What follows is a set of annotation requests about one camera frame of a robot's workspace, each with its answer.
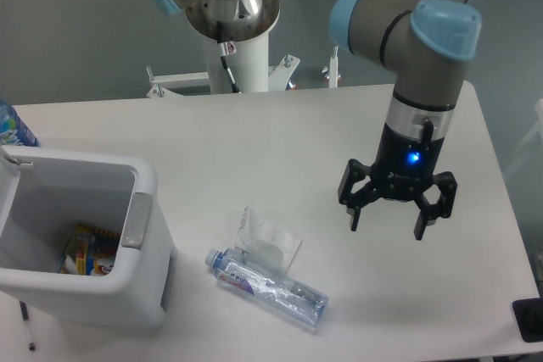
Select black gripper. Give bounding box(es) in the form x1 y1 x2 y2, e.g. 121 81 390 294
338 122 457 241

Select white push-lid trash can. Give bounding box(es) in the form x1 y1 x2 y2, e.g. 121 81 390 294
1 145 175 327

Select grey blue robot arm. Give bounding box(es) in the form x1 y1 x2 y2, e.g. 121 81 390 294
154 0 481 239

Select colourful snack packaging trash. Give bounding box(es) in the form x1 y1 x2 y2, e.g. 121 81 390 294
58 224 120 276

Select clear plastic wrapper bag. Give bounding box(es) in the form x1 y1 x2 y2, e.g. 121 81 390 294
234 207 302 274

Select clear crushed plastic bottle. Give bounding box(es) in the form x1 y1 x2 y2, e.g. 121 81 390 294
205 248 328 328

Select black device at edge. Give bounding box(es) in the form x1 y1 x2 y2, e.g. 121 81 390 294
512 298 542 343

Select blue labelled bottle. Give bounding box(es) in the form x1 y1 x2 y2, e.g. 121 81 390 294
1 101 41 147

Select black pen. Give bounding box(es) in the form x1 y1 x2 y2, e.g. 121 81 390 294
19 301 36 352

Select black cable on pedestal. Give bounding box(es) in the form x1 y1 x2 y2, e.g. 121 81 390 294
215 20 243 94

